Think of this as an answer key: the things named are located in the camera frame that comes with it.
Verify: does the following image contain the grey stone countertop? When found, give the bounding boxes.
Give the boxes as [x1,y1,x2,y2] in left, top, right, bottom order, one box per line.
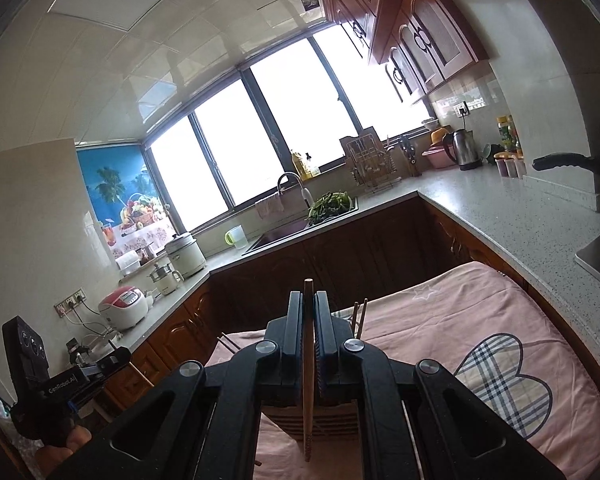
[80,162,600,376]

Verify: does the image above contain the black wok with lid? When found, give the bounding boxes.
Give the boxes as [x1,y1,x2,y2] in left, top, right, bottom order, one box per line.
[532,125,600,211]

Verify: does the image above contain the wire dish rack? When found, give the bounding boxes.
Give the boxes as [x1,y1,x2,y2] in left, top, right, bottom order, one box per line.
[339,126,401,193]

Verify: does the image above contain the wooden chopstick holder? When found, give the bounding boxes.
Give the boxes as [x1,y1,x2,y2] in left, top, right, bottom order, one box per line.
[262,310,363,443]

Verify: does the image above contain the beach fruit wall poster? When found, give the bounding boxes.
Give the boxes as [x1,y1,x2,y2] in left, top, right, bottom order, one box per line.
[76,146,177,261]

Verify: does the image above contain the chrome kitchen faucet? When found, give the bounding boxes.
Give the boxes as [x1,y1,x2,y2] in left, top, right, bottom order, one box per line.
[277,172,313,208]

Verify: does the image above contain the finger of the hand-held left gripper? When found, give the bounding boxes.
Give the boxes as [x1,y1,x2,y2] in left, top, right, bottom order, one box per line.
[67,349,133,409]

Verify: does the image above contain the small black clamp device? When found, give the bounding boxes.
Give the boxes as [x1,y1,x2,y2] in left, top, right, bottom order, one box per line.
[66,339,97,367]

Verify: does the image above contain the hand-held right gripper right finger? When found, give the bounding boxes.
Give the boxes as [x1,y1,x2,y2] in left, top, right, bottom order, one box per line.
[314,290,566,480]

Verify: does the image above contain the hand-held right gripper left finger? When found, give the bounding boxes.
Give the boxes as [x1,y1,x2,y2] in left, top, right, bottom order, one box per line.
[47,290,306,480]

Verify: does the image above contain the wall socket strip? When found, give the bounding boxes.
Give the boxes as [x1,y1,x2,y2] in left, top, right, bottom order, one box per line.
[54,287,87,317]

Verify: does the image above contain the yellow-capped sauce bottle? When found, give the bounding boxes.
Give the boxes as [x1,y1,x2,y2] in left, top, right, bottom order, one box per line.
[496,116,515,153]

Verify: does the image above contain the pink heart-print tablecloth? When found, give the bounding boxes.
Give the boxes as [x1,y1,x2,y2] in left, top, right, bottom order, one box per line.
[205,260,600,480]

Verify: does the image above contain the pink white rice cooker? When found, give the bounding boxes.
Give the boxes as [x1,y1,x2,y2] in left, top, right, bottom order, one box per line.
[98,285,146,331]

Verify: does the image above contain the person's left hand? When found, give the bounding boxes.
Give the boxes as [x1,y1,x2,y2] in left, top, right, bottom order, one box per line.
[35,425,93,476]

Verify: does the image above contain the white dishcloth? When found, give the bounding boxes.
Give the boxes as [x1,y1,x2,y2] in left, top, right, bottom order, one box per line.
[255,195,286,218]

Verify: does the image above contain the steel kitchen sink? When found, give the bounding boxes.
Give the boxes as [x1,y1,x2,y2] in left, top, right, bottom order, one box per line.
[242,202,360,256]

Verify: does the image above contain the spice jar set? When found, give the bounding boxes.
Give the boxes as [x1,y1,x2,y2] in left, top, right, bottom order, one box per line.
[494,152,527,180]

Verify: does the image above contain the white round cooker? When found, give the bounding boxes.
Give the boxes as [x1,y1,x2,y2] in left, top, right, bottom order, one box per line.
[165,232,207,278]

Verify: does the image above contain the green leafy vegetables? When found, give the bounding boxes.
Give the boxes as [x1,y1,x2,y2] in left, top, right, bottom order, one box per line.
[307,191,356,226]

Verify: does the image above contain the steel electric kettle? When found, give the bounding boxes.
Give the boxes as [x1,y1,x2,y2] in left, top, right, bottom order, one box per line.
[444,129,483,171]

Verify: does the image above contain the wooden upper cabinets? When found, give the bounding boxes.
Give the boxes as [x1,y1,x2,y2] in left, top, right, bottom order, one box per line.
[312,0,491,106]

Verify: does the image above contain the small white electric pot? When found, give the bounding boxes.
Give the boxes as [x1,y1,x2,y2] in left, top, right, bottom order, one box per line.
[147,260,185,296]

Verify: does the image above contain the large kitchen window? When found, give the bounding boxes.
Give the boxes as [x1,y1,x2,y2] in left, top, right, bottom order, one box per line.
[142,22,431,233]

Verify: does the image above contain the green plastic cup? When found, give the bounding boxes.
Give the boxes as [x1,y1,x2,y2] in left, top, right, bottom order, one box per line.
[224,225,248,250]

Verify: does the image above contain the pink plastic basin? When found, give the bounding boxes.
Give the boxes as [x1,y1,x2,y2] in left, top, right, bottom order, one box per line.
[422,145,456,168]

